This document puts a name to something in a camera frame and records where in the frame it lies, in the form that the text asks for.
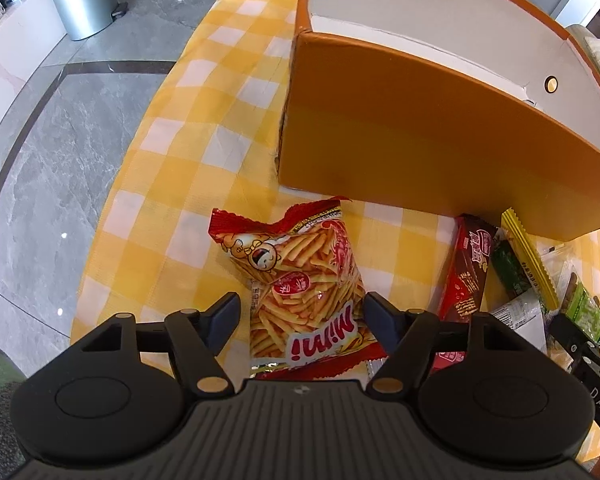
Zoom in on orange cardboard box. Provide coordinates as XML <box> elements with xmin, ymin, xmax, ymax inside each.
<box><xmin>276</xmin><ymin>0</ymin><xmax>600</xmax><ymax>243</ymax></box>

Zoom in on yellow white checked tablecloth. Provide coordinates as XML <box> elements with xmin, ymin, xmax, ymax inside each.
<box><xmin>70</xmin><ymin>0</ymin><xmax>600</xmax><ymax>466</ymax></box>

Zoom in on white snack packet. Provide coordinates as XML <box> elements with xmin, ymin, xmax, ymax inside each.
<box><xmin>490</xmin><ymin>295</ymin><xmax>548</xmax><ymax>356</ymax></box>

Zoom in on white counter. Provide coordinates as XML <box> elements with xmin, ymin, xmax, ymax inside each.
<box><xmin>0</xmin><ymin>0</ymin><xmax>70</xmax><ymax>161</ymax></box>

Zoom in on green yellow snack packet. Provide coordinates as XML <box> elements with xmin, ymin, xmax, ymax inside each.
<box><xmin>491</xmin><ymin>208</ymin><xmax>563</xmax><ymax>313</ymax></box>

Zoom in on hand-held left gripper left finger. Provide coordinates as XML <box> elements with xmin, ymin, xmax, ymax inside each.
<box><xmin>72</xmin><ymin>292</ymin><xmax>241</xmax><ymax>396</ymax></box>

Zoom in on light green white packet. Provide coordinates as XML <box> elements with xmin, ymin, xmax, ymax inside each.
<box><xmin>562</xmin><ymin>282</ymin><xmax>600</xmax><ymax>346</ymax></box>

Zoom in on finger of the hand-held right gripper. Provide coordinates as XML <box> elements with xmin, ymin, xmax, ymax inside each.
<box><xmin>547</xmin><ymin>313</ymin><xmax>600</xmax><ymax>376</ymax></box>

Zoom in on clear snack packet brown sticks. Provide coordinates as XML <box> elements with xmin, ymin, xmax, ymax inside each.
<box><xmin>537</xmin><ymin>245</ymin><xmax>588</xmax><ymax>311</ymax></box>

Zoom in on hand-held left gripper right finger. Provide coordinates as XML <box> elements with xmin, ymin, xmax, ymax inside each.
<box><xmin>364</xmin><ymin>291</ymin><xmax>537</xmax><ymax>396</ymax></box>

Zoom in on brown red snack packet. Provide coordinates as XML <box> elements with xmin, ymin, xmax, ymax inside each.
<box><xmin>430</xmin><ymin>214</ymin><xmax>501</xmax><ymax>372</ymax></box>

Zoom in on red fries snack bag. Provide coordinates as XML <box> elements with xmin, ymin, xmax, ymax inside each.
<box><xmin>209</xmin><ymin>197</ymin><xmax>388</xmax><ymax>381</ymax></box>

